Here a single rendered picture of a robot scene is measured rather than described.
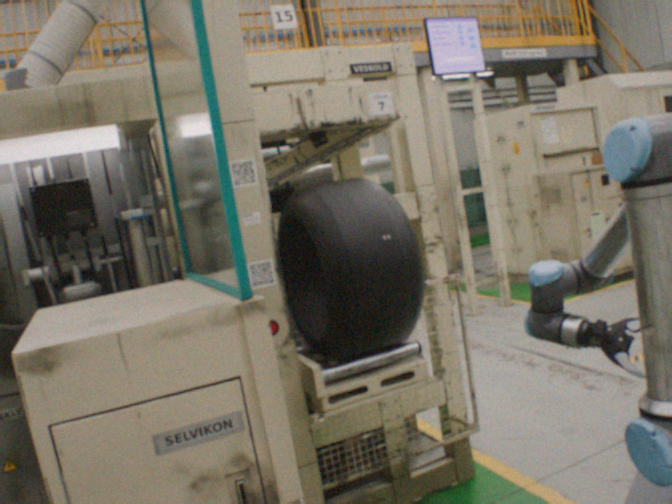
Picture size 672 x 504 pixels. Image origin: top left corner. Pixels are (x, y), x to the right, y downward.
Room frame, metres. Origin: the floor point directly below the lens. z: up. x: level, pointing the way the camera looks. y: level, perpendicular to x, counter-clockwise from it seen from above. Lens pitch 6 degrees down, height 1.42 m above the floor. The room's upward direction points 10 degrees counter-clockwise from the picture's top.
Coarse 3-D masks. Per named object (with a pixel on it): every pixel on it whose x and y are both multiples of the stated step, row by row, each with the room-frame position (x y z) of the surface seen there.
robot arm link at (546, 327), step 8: (528, 312) 1.60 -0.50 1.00; (560, 312) 1.55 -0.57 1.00; (528, 320) 1.59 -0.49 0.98; (536, 320) 1.57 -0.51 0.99; (544, 320) 1.55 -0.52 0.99; (552, 320) 1.54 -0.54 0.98; (560, 320) 1.53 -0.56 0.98; (528, 328) 1.59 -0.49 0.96; (536, 328) 1.57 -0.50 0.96; (544, 328) 1.55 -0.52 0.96; (552, 328) 1.53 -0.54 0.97; (560, 328) 1.52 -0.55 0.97; (536, 336) 1.58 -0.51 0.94; (544, 336) 1.56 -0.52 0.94; (552, 336) 1.54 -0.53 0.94; (560, 336) 1.52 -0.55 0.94; (560, 344) 1.54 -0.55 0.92
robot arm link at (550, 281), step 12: (540, 264) 1.58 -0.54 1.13; (552, 264) 1.56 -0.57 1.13; (564, 264) 1.57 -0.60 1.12; (540, 276) 1.53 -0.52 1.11; (552, 276) 1.52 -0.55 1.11; (564, 276) 1.54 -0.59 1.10; (540, 288) 1.54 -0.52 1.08; (552, 288) 1.53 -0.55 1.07; (564, 288) 1.53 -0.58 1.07; (576, 288) 1.54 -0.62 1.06; (540, 300) 1.54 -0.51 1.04; (552, 300) 1.53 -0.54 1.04; (540, 312) 1.55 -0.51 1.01; (552, 312) 1.54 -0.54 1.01
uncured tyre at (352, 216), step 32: (320, 192) 1.76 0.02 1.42; (352, 192) 1.76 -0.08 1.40; (384, 192) 1.78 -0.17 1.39; (288, 224) 1.94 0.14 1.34; (320, 224) 1.68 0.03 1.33; (352, 224) 1.66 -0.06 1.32; (384, 224) 1.69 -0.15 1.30; (288, 256) 2.08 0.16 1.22; (320, 256) 1.67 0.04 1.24; (352, 256) 1.62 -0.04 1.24; (384, 256) 1.65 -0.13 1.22; (416, 256) 1.69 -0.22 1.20; (288, 288) 2.02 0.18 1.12; (320, 288) 2.13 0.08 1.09; (352, 288) 1.61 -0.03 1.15; (384, 288) 1.64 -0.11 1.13; (416, 288) 1.68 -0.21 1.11; (320, 320) 2.05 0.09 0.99; (352, 320) 1.63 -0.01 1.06; (384, 320) 1.67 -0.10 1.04; (416, 320) 1.74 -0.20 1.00; (320, 352) 1.82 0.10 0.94; (352, 352) 1.71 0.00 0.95
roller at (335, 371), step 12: (396, 348) 1.78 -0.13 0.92; (408, 348) 1.79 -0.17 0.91; (420, 348) 1.80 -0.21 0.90; (348, 360) 1.73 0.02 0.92; (360, 360) 1.73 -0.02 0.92; (372, 360) 1.74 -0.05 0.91; (384, 360) 1.75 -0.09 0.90; (396, 360) 1.78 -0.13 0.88; (324, 372) 1.68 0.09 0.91; (336, 372) 1.69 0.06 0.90; (348, 372) 1.71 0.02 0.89
